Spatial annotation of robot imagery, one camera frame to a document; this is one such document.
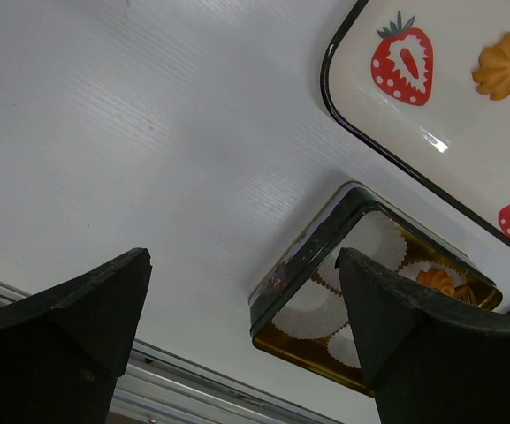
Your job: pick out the white paper cup back left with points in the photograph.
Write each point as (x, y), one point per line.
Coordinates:
(376, 236)

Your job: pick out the orange cookie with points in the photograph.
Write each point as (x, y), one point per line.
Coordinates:
(492, 76)
(440, 281)

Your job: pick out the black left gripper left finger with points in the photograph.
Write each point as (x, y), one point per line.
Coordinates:
(62, 350)

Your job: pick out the gold square cookie tin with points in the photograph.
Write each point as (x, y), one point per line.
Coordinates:
(297, 265)

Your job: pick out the strawberry print tray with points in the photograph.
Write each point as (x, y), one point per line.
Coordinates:
(398, 76)

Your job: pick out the white paper cup front right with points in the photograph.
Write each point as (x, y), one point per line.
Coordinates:
(342, 348)

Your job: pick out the white paper cup back right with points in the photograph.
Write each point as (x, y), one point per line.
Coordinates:
(412, 270)

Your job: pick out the white paper cup front left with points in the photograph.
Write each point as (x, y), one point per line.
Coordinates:
(311, 313)

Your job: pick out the aluminium rail frame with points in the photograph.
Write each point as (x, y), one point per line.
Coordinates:
(160, 387)

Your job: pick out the white paper cup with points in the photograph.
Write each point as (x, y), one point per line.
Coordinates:
(342, 348)
(376, 236)
(311, 313)
(412, 270)

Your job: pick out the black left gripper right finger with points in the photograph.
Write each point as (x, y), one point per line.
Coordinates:
(427, 357)

